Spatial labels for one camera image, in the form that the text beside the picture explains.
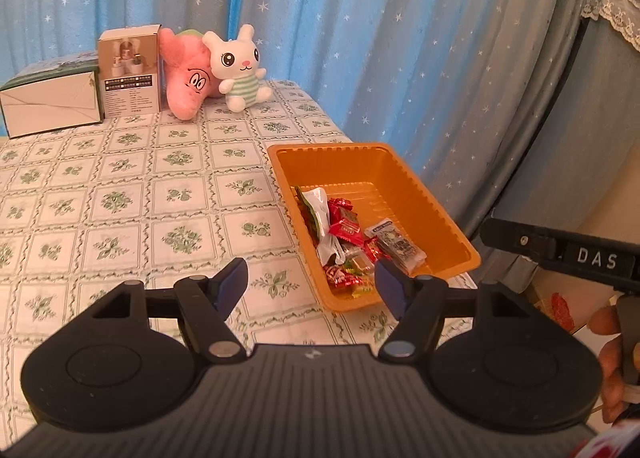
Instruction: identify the pink star plush toy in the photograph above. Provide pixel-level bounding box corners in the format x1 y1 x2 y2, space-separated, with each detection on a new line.
158 27 221 120

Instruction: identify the right hand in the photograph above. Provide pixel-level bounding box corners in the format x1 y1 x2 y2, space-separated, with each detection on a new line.
587 305 627 423

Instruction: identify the orange plastic tray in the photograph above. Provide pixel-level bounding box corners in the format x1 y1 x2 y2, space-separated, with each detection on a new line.
268 143 482 313

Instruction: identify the yellow candy in tray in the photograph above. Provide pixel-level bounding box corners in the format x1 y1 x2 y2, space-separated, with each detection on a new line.
350 282 376 299

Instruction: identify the floral checked tablecloth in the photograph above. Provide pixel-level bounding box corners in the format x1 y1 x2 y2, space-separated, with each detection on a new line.
1 80 395 445

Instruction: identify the white bunny plush toy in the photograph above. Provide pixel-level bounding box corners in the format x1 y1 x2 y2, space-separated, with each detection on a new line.
202 24 272 113

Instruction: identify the tall brown product box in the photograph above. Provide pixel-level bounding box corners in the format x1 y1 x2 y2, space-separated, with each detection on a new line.
96 24 160 117

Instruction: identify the grey lace trimmed cover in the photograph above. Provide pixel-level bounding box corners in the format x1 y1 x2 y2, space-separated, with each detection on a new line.
479 0 640 280

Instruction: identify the red snack wrapper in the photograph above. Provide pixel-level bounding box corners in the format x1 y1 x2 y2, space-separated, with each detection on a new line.
324 264 363 291
328 198 358 225
330 218 364 246

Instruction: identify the blue star curtain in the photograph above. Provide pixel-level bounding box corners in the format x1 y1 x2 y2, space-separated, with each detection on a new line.
1 0 584 233

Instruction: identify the flat white green box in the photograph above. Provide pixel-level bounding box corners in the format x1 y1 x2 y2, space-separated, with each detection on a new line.
1 51 104 139

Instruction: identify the red snack packet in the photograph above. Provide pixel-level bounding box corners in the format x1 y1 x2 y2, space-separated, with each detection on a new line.
362 236 392 264

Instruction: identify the clear mixed nuts snack packet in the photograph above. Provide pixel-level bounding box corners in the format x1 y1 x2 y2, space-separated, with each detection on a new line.
364 219 426 274

